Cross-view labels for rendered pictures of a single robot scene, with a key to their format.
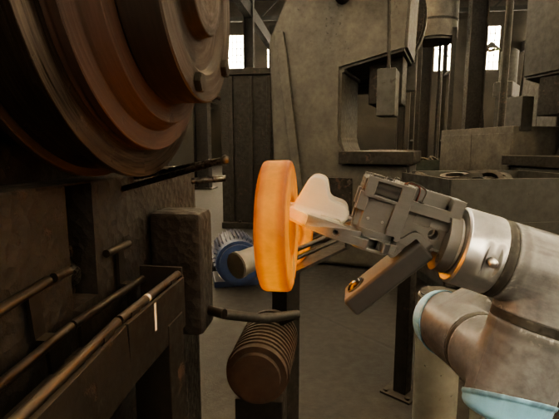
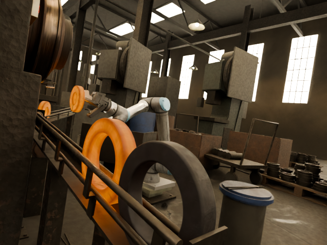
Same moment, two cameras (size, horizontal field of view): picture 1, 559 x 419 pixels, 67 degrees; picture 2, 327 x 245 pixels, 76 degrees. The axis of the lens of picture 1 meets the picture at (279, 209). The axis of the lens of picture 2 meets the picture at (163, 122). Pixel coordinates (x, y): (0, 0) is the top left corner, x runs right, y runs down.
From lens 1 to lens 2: 0.95 m
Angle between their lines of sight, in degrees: 51
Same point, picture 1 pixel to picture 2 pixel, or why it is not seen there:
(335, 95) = not seen: hidden behind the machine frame
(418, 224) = (102, 102)
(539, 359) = not seen: hidden behind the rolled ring
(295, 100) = not seen: outside the picture
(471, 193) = (81, 114)
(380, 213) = (98, 98)
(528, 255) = (119, 108)
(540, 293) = (120, 114)
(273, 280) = (80, 107)
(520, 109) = (95, 89)
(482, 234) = (113, 104)
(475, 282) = (111, 112)
